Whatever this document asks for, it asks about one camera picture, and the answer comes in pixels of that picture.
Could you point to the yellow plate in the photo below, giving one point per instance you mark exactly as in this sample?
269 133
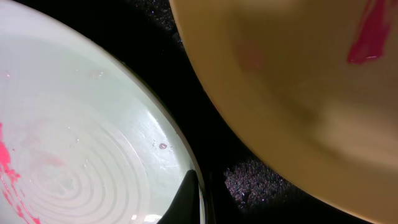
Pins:
310 86

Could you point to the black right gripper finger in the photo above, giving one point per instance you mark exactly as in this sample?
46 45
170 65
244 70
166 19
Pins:
185 207

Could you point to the mint green plate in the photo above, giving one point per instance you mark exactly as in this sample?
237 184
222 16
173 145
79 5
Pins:
83 140

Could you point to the black round tray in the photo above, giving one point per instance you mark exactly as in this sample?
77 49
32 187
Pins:
143 35

